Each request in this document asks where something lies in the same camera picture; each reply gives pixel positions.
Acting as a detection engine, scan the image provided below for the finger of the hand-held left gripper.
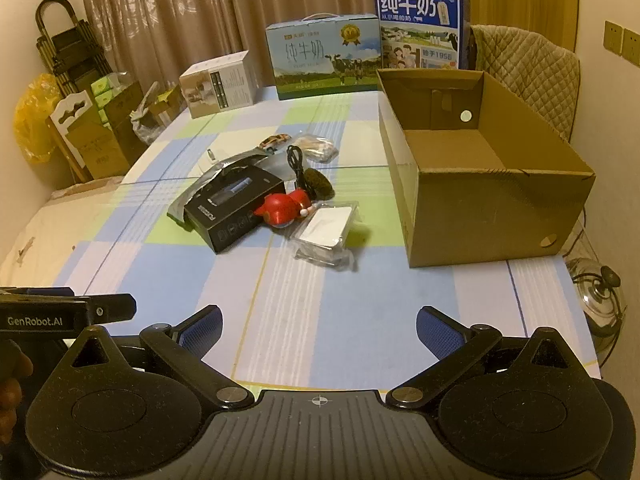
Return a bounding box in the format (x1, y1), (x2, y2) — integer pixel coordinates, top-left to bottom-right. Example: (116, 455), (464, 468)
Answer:
(85, 293), (137, 324)

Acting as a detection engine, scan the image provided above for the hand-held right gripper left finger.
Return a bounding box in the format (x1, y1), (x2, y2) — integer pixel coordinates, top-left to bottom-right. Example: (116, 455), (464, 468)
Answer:
(65, 304), (256, 411)

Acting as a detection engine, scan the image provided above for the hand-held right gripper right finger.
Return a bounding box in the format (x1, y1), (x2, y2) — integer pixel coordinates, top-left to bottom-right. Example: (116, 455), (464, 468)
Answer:
(385, 304), (577, 411)

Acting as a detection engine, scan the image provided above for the black product box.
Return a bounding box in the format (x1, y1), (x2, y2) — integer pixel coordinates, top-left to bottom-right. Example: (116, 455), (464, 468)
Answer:
(184, 170), (287, 253)

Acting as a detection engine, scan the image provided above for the brown cardboard box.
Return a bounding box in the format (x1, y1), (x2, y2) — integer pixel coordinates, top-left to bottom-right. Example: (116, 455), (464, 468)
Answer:
(376, 67), (597, 268)

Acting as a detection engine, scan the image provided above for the red toy figure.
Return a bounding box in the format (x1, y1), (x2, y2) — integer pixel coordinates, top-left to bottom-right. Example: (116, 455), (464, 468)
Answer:
(254, 189), (315, 230)

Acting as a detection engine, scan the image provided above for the white item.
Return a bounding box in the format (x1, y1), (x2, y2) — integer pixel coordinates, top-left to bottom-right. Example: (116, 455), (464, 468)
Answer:
(292, 200), (362, 272)

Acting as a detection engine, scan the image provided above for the silver foil bag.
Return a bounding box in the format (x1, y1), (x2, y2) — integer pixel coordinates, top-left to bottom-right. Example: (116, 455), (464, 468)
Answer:
(167, 152), (291, 226)

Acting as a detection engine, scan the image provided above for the dark fuzzy ball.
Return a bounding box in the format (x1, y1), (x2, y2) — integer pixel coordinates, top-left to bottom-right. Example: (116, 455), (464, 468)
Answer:
(300, 170), (335, 200)

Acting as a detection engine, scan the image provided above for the black cable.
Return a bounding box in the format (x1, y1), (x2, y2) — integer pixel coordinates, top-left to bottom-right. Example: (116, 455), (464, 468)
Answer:
(286, 145), (321, 201)

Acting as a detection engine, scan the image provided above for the bag of cotton swabs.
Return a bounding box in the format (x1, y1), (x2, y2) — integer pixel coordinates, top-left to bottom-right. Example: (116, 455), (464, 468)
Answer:
(290, 131), (340, 163)

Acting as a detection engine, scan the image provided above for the person's left hand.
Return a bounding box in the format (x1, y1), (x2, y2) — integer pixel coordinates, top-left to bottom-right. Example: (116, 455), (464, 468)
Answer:
(0, 342), (33, 443)

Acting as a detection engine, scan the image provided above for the checked tablecloth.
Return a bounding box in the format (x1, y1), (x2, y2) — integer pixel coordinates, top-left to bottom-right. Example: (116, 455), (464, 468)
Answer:
(0, 85), (601, 396)

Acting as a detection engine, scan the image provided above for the glass lid with black knob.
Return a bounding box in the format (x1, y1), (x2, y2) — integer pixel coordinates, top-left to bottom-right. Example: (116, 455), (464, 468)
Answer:
(567, 240), (628, 356)

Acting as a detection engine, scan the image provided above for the cardboard box with white flap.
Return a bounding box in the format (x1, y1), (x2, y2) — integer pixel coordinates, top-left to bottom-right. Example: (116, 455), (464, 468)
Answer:
(47, 91), (135, 181)

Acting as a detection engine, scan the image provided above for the clear plastic bag with contents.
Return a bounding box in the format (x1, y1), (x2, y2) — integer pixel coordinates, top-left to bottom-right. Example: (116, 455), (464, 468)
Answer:
(130, 87), (168, 147)

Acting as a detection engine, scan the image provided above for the large brown cardboard carton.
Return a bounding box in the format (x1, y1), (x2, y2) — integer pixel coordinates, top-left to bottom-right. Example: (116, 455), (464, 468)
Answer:
(105, 80), (151, 161)

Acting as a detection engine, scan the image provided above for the yellow plastic bag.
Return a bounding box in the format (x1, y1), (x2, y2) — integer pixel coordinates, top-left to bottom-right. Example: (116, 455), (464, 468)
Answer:
(14, 74), (63, 163)

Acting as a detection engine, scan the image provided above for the stack of green tissue packs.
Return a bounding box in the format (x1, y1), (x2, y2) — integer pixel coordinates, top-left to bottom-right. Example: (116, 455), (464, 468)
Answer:
(92, 74), (123, 128)

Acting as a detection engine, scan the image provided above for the small cardboard carton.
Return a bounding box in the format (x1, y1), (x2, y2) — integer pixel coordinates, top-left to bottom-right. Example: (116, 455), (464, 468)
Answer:
(151, 85), (183, 123)

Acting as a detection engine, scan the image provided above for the white and brown product box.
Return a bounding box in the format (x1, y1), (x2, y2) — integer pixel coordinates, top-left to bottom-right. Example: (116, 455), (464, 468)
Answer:
(179, 51), (256, 120)

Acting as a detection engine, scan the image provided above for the folded metal step ladder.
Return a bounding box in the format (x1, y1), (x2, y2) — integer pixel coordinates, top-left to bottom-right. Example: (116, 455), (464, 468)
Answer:
(35, 0), (108, 91)

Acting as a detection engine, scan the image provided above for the chair with quilted cover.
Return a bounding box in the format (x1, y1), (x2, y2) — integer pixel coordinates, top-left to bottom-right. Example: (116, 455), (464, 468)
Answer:
(470, 24), (582, 143)

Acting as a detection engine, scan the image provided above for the light blue milk carton box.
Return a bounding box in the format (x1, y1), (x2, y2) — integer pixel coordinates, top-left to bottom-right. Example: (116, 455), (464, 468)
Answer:
(265, 12), (380, 102)

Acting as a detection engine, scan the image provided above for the dark blue milk carton box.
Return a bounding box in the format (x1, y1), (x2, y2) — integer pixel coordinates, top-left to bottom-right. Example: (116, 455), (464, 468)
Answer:
(375, 0), (471, 72)

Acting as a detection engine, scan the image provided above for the brown curtain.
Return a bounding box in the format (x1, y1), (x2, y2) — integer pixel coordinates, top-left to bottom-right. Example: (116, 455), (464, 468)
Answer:
(75, 0), (393, 91)

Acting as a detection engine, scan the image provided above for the beige wall socket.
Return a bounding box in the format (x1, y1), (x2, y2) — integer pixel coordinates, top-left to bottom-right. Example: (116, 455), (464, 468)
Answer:
(604, 20), (624, 56)
(621, 27), (640, 68)

